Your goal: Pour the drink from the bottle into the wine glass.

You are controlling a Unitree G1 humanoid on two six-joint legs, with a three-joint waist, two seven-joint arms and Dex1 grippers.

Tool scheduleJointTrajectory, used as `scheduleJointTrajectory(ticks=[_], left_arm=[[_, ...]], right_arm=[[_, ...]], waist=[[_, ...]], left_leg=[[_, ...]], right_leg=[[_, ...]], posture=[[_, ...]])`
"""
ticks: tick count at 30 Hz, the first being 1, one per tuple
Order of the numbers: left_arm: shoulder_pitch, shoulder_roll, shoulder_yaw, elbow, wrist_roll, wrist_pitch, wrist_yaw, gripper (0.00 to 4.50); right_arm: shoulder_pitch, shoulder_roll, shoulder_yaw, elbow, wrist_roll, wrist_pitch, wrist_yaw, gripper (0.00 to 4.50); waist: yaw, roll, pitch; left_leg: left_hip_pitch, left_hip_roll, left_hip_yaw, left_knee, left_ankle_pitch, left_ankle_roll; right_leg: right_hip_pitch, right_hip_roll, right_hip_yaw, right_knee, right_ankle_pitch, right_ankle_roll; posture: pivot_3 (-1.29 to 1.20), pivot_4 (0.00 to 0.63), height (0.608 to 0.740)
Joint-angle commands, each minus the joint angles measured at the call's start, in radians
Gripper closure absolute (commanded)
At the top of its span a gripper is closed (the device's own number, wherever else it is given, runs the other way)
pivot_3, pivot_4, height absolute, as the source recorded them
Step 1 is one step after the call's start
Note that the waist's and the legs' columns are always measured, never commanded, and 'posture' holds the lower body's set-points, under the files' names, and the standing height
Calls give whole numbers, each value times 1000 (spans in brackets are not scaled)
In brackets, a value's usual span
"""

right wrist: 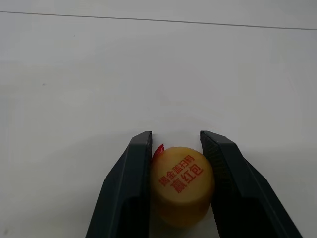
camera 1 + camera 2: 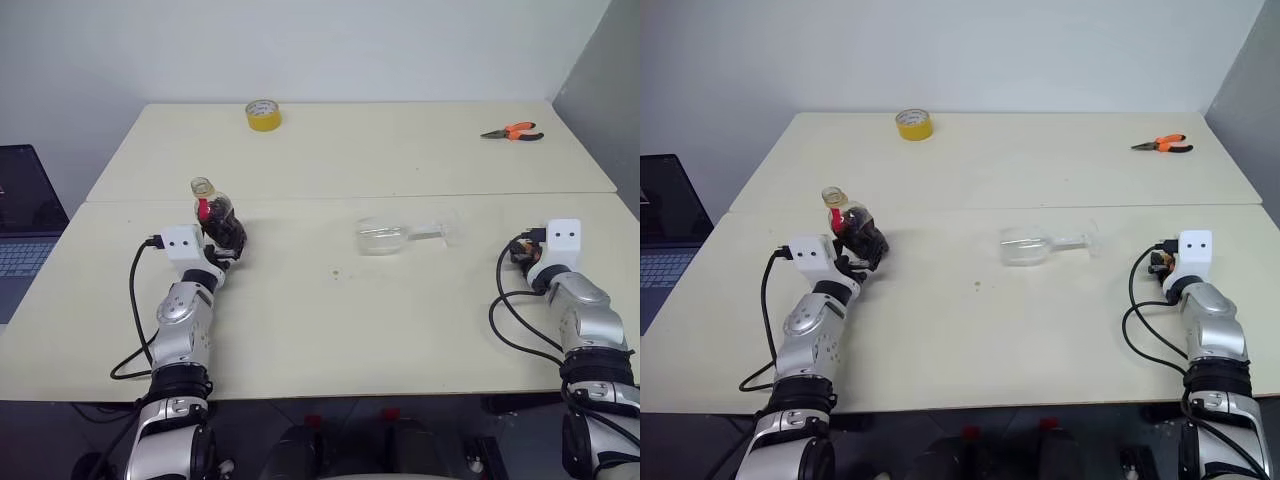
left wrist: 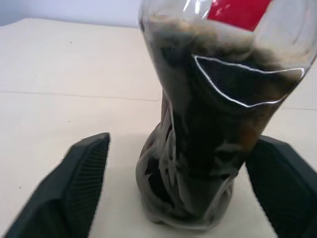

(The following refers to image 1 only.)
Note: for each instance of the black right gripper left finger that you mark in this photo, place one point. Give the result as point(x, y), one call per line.
point(123, 188)

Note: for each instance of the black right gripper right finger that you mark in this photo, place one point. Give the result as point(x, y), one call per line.
point(245, 193)

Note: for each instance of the yellow bottle cap red print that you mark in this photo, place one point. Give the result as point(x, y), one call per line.
point(182, 181)

